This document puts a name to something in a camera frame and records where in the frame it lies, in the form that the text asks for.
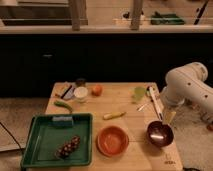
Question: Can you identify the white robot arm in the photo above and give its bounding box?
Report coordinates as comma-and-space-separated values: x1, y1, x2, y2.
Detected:
161, 62, 213, 124

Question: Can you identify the green object on shelf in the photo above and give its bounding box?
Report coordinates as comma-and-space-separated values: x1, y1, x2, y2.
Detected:
151, 11, 185, 25

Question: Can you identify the dark small jar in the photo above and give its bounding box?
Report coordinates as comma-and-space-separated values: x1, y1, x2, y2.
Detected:
75, 78, 86, 87

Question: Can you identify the black cable on floor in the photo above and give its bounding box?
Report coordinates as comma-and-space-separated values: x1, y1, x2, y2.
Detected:
0, 121, 26, 155

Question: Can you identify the orange tomato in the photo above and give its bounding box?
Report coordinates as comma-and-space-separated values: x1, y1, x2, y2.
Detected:
92, 84, 103, 96

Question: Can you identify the yellow banana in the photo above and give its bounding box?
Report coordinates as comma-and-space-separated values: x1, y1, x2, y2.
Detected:
103, 112, 126, 120

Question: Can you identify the green chili pepper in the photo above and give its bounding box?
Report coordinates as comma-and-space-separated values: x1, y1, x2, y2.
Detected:
54, 100, 73, 113

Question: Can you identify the green plastic tray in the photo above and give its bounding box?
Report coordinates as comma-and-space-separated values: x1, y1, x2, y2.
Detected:
21, 113, 93, 168

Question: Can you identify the blue green sponge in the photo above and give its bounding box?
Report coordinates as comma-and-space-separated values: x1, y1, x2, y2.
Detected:
52, 116, 74, 127

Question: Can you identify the light green cup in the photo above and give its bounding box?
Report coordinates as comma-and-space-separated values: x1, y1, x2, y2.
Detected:
132, 87, 146, 103

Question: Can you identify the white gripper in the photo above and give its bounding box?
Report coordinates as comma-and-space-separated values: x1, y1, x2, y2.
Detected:
160, 87, 184, 125

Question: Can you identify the bunch of dark grapes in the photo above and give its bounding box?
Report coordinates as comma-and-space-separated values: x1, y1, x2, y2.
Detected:
55, 135, 80, 159

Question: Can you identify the red bowl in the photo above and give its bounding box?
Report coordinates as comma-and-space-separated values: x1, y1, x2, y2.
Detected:
96, 125, 129, 157

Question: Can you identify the white cup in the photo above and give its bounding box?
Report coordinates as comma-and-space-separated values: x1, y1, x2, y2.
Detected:
74, 87, 88, 102

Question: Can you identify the dark purple bowl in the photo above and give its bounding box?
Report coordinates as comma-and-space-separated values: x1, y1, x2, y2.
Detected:
147, 121, 174, 148

